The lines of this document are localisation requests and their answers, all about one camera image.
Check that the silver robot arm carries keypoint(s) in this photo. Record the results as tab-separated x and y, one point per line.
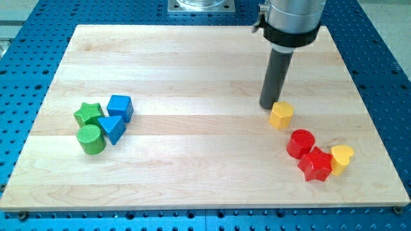
288	24

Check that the blue cube block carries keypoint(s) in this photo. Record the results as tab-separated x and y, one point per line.
120	106

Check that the blue triangle block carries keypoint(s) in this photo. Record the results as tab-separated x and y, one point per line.
113	126

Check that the wooden board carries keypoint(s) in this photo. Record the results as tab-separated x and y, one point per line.
198	138

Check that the yellow hexagon block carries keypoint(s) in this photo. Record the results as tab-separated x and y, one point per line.
281	115

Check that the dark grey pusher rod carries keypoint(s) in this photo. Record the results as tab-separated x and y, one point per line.
276	71

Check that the red cylinder block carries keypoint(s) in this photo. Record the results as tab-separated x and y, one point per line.
300	143

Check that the green star block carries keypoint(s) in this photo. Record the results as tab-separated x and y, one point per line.
88	114

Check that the green cylinder block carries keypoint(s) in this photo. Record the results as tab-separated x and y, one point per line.
91	139

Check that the red star block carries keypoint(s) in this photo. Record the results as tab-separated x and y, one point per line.
316	165

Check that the yellow heart block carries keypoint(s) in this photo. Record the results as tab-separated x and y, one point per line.
341	158

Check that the blue perforated table plate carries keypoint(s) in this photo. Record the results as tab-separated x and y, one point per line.
31	61

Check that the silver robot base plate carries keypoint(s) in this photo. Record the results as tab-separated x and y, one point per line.
183	6

